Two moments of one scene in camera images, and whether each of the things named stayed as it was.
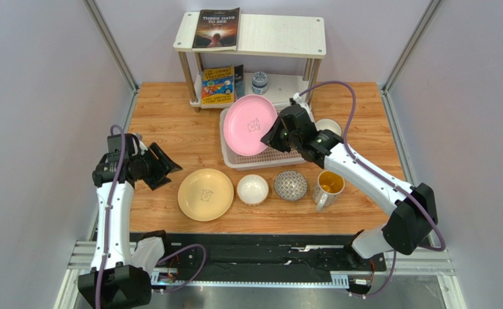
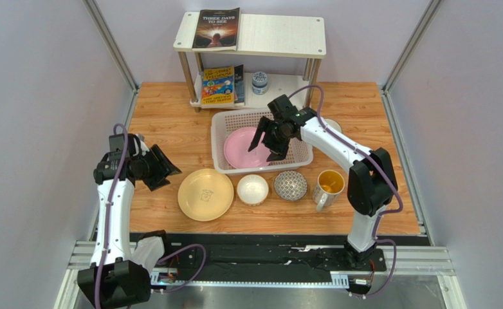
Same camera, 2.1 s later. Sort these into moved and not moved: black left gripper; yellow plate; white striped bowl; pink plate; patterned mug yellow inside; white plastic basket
Moved: pink plate; white plastic basket
Not moved: yellow plate; patterned mug yellow inside; black left gripper; white striped bowl
